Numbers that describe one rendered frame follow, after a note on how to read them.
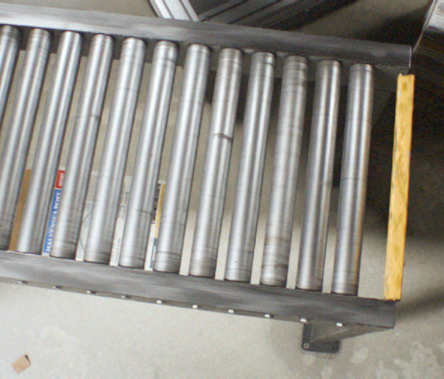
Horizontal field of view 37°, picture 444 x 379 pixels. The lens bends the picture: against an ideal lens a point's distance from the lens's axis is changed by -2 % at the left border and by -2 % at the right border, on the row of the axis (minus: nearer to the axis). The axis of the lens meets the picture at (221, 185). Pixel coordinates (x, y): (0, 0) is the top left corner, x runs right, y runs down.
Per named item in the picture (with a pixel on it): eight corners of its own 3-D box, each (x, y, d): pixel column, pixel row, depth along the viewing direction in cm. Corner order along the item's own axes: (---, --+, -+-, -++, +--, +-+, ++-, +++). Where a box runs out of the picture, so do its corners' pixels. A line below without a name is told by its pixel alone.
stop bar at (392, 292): (414, 78, 129) (416, 74, 127) (400, 303, 118) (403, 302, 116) (397, 76, 129) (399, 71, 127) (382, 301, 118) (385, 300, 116)
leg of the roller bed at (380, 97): (346, 162, 208) (397, 69, 142) (345, 179, 206) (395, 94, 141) (327, 159, 208) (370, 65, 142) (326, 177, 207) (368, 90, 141)
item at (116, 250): (173, 181, 207) (173, 180, 206) (160, 273, 199) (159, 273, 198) (57, 167, 208) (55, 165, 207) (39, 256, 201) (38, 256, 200)
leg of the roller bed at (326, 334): (331, 324, 195) (381, 304, 129) (330, 344, 194) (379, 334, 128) (312, 322, 195) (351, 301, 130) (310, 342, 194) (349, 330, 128)
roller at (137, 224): (181, 48, 137) (179, 37, 132) (144, 277, 125) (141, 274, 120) (157, 45, 137) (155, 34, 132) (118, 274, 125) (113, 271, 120)
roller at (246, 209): (271, 59, 136) (281, 50, 132) (243, 291, 124) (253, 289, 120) (249, 53, 135) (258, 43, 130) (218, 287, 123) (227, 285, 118)
